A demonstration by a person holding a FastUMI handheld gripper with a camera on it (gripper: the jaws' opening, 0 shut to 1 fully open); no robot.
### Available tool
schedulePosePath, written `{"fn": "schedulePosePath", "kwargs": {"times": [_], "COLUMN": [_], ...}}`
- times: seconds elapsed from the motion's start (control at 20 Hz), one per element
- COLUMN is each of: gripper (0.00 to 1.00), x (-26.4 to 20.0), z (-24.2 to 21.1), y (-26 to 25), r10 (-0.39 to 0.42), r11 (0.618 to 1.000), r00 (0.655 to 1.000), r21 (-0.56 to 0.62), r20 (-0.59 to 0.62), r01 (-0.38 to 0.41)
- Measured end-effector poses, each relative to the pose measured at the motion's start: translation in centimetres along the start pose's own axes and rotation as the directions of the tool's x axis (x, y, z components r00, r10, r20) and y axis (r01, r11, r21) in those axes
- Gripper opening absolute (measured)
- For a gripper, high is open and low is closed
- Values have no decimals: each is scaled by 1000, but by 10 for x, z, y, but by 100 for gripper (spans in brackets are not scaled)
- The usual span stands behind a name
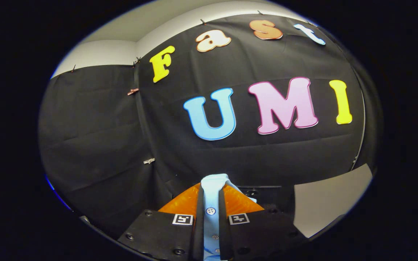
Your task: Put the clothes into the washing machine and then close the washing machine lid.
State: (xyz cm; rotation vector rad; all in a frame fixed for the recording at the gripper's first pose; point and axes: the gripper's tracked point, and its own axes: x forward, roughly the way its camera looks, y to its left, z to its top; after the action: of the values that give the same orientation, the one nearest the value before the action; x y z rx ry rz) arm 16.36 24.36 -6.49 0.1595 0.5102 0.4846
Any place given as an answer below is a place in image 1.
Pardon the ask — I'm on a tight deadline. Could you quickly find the white cable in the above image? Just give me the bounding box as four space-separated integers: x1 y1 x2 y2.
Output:
351 87 366 171

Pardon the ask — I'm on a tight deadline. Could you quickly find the black backdrop cloth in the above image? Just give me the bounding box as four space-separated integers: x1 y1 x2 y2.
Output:
38 14 382 240

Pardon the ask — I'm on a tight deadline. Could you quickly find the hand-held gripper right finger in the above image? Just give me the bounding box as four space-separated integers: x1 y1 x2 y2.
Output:
218 182 309 261

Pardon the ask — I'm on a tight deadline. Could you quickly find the light blue shirt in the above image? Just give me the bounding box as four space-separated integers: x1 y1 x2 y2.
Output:
200 173 257 261

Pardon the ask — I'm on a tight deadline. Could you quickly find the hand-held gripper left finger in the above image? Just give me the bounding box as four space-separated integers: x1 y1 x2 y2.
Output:
117 182 205 261

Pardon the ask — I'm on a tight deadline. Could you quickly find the silver grey appliance box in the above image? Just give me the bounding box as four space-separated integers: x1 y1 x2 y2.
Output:
293 163 373 239

